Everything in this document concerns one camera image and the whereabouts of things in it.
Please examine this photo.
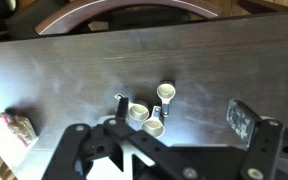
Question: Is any pink plastic food bag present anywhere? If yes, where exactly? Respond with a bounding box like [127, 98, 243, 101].
[0, 112, 37, 147]

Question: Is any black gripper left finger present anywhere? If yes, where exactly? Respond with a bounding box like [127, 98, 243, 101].
[115, 98, 129, 122]

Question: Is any large steel measuring cup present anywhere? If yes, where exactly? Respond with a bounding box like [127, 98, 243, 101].
[140, 106, 165, 138]

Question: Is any small steel measuring cup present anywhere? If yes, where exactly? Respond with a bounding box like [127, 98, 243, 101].
[156, 82, 176, 117]

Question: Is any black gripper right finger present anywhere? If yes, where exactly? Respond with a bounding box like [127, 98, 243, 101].
[226, 99, 261, 147]

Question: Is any medium steel measuring cup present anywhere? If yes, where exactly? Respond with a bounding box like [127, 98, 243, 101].
[114, 93, 149, 121]

